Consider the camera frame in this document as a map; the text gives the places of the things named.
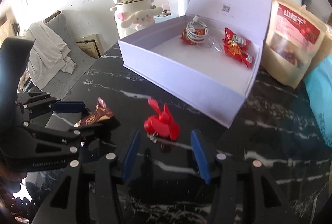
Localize dark red brown snack packet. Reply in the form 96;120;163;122
74;97;114;127

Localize small red snack sachet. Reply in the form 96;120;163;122
241;52;254;69

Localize clear plastic clip holder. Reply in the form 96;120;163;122
203;36;223;53

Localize red gold candy packet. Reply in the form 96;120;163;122
180;29;209;45
223;40;247;63

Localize red ketchup sachet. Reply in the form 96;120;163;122
223;28;251;51

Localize white charging cable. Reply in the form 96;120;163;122
185;14;210;46

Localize light grey cloth garment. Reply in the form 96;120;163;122
24;22;77;90

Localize framed picture on floor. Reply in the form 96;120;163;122
74;34;104;59

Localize light blue plastic bag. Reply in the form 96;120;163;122
304;55;332;147

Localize kraft hawthorn snack pouch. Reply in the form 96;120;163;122
261;0;327;89

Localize white paper cup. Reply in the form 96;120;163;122
168;0;190;18

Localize lavender open gift box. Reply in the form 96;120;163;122
118;0;272;127

